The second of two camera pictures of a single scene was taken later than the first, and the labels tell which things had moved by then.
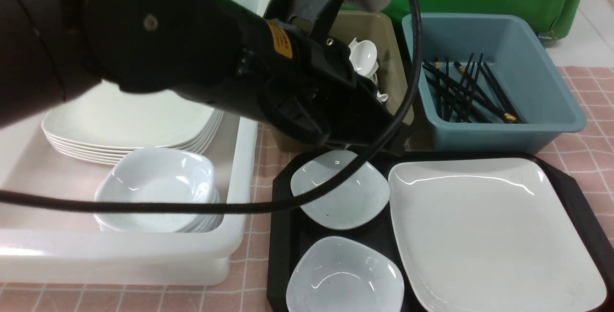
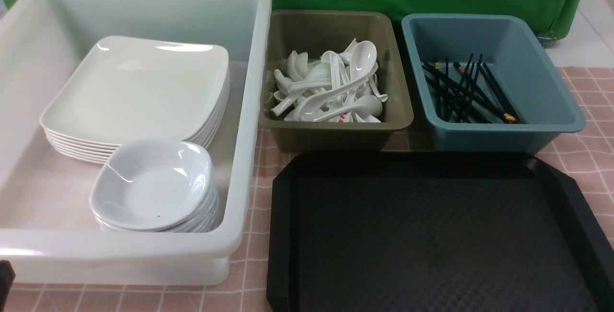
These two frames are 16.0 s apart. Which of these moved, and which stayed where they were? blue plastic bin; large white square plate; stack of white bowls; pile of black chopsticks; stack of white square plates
Moved: large white square plate
Stayed: stack of white bowls; blue plastic bin; pile of black chopsticks; stack of white square plates
